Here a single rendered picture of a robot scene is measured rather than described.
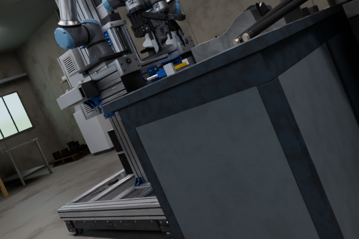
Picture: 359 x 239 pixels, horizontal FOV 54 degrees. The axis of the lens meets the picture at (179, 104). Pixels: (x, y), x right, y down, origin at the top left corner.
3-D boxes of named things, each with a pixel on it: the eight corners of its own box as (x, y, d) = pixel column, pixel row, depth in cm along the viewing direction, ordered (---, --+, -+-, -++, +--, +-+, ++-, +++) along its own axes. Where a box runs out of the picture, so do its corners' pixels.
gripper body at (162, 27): (169, 35, 191) (160, 14, 190) (180, 29, 185) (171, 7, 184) (161, 37, 185) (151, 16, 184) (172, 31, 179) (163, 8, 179)
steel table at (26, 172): (24, 178, 857) (8, 145, 850) (54, 171, 736) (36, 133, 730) (-3, 192, 809) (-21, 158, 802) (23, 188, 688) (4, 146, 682)
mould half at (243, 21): (197, 64, 182) (186, 40, 181) (220, 55, 202) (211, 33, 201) (287, 25, 150) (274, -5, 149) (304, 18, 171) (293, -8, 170)
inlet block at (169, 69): (148, 85, 157) (143, 74, 157) (151, 84, 162) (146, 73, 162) (174, 73, 154) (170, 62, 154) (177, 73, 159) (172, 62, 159)
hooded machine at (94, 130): (133, 138, 702) (105, 76, 692) (110, 152, 658) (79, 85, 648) (114, 144, 751) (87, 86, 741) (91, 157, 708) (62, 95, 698)
